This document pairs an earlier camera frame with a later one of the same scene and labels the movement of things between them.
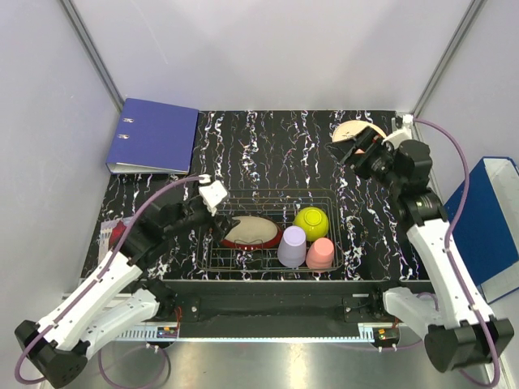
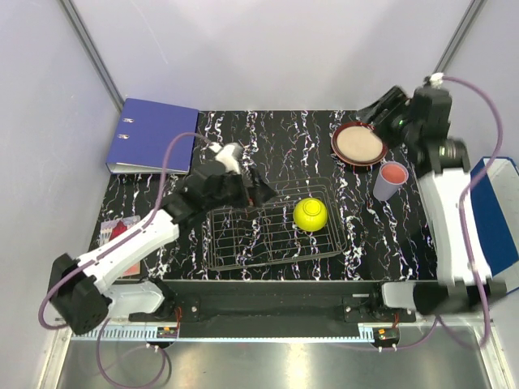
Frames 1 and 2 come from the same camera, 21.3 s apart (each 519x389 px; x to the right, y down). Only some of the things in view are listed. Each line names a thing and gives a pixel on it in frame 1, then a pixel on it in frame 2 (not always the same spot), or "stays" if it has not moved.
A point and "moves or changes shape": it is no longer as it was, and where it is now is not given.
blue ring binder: [152, 138] stays
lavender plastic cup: [292, 247] moves or changes shape
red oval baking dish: [254, 232] moves or changes shape
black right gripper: [369, 140] -> [394, 100]
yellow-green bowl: [314, 220] moves or changes shape
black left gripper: [220, 230] -> [260, 192]
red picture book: [111, 233] stays
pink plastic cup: [319, 254] moves or changes shape
